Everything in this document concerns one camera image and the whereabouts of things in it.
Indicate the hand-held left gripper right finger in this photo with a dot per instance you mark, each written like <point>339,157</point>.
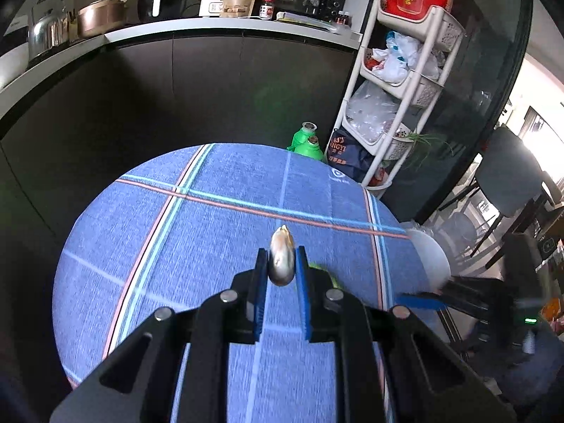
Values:
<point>304,291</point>

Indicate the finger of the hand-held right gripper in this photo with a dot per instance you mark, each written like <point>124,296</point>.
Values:
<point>476,284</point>
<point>423,303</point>

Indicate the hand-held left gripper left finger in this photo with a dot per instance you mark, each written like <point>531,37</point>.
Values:
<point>261,291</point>

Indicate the mussel shell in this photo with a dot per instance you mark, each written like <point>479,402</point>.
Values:
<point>282,260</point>

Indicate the white round bin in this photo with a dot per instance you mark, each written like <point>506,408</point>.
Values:
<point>429,255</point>

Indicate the dark box with white icon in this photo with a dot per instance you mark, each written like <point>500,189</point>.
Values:
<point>547,251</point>

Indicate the blue plaid tablecloth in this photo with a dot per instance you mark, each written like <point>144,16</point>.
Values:
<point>176,251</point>

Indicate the grey chair with black legs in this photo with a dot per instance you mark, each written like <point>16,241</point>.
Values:
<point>511,172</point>

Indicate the red and white plastic bag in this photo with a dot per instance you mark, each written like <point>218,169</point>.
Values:
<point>379,178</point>

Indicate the green plastic bottle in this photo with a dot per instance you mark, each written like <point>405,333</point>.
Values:
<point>310,152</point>
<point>302,134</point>

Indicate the navy printed bag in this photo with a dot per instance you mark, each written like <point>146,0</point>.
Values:
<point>348,154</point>

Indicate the green onion stalks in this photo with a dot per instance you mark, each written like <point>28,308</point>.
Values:
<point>427,141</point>

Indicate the black framed glass door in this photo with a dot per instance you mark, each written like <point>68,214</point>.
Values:
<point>462,97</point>

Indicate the clear plastic bags bundle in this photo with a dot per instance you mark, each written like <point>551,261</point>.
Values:
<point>374,110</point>

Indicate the dark kitchen counter cabinet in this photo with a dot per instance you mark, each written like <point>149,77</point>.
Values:
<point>176,88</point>

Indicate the white plastic bags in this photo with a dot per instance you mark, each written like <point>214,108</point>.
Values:
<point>409,53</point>

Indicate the white tiered storage rack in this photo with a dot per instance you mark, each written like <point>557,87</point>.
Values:
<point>409,24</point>

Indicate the flat food packet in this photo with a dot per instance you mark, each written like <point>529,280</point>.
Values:
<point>308,20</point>

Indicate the small red label jar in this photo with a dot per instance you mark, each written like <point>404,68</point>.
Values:
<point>265,10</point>

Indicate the copper coloured lidded pot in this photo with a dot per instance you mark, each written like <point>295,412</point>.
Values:
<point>101,20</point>

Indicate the steel kettle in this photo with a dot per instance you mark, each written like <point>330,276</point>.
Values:
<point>46,31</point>

